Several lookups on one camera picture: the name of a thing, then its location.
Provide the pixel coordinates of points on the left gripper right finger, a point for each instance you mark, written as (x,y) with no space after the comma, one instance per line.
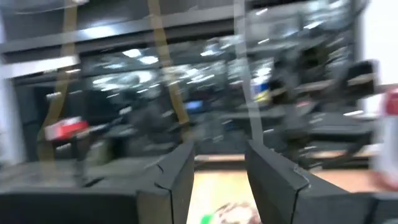
(280,193)

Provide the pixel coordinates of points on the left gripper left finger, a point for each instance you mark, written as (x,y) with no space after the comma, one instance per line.
(168,199)

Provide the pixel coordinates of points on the chocolate frosted toy donut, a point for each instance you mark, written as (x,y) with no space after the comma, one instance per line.
(236,214)

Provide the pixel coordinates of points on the red box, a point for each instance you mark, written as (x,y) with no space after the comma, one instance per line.
(65,129)

